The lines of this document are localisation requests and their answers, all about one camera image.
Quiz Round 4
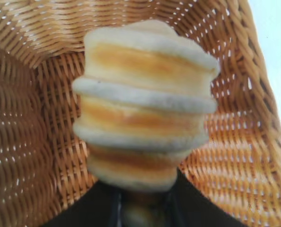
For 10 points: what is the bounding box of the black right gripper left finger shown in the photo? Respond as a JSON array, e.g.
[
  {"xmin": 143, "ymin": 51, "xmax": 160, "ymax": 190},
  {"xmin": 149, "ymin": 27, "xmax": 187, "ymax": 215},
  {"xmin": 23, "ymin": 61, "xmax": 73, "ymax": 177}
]
[{"xmin": 43, "ymin": 180, "xmax": 124, "ymax": 227}]

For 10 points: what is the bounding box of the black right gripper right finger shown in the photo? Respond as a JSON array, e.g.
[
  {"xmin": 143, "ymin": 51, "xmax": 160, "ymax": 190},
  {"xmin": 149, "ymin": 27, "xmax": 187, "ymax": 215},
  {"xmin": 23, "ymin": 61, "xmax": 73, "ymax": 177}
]
[{"xmin": 169, "ymin": 168, "xmax": 248, "ymax": 227}]

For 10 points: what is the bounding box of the long striped twisted bread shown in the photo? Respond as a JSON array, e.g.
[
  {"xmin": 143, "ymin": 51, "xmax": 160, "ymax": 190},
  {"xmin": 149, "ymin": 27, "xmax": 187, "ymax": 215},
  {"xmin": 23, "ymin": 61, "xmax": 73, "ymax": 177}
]
[{"xmin": 72, "ymin": 20, "xmax": 221, "ymax": 227}]

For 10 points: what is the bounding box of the brown woven wicker basket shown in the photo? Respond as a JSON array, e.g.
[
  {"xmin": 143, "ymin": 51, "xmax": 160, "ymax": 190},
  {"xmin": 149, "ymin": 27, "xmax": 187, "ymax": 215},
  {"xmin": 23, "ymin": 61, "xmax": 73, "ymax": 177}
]
[{"xmin": 0, "ymin": 0, "xmax": 281, "ymax": 227}]

